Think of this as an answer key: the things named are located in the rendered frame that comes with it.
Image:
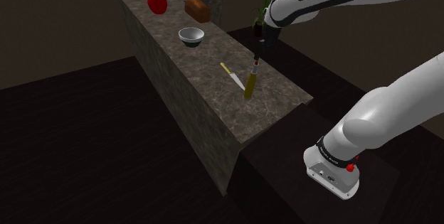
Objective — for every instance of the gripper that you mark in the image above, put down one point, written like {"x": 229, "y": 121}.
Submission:
{"x": 266, "y": 43}

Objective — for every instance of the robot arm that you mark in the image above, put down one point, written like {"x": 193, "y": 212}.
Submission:
{"x": 388, "y": 112}

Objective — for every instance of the green potted plant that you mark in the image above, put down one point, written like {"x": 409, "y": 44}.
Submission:
{"x": 262, "y": 10}

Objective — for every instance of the olive green glass bottle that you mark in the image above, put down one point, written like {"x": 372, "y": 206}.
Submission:
{"x": 250, "y": 84}

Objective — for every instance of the marble kitchen counter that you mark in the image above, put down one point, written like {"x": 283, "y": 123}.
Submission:
{"x": 208, "y": 67}

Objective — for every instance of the white and black bowl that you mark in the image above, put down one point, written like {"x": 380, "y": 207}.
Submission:
{"x": 191, "y": 36}

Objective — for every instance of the brown bread loaf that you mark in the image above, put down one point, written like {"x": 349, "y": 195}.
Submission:
{"x": 197, "y": 9}

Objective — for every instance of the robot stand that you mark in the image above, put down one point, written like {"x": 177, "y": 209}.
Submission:
{"x": 312, "y": 195}

